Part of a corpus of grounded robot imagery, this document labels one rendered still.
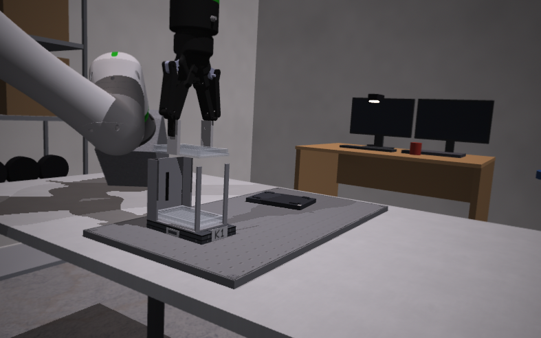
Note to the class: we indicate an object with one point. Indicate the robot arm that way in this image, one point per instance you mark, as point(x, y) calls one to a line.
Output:
point(107, 109)

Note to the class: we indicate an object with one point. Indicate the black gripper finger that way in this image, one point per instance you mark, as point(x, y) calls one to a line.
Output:
point(172, 102)
point(209, 99)

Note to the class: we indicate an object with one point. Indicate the grey stack rack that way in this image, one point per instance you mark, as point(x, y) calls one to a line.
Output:
point(172, 177)

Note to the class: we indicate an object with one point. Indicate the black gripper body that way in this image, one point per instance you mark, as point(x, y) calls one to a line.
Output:
point(193, 48)

